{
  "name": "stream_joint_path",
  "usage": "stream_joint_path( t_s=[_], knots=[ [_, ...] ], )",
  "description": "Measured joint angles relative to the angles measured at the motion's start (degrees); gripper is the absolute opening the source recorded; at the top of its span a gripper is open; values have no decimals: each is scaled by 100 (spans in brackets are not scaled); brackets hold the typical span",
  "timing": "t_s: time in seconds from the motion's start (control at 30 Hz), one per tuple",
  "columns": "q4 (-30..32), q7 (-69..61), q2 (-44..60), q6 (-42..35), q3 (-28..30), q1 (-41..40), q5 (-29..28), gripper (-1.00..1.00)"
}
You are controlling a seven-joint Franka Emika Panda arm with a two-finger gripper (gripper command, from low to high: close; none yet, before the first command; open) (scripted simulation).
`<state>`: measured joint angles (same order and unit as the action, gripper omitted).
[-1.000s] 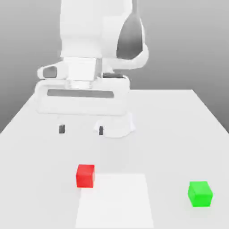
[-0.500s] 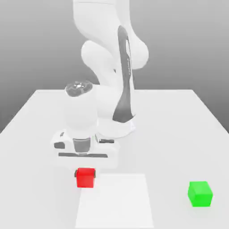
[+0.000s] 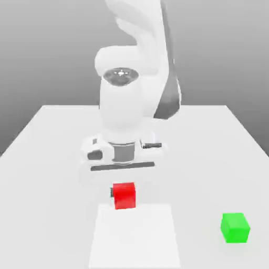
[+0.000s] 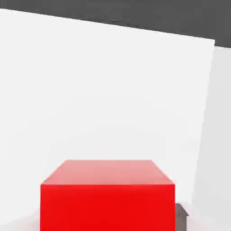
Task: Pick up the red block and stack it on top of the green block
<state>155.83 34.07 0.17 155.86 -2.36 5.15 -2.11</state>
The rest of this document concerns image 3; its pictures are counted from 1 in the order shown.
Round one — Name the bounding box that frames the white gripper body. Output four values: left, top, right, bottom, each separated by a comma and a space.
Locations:
79, 160, 167, 187

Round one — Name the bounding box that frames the small red cube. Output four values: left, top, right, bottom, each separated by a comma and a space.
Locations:
110, 182, 137, 210

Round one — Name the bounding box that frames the small green cube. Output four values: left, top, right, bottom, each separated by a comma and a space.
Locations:
220, 212, 251, 244

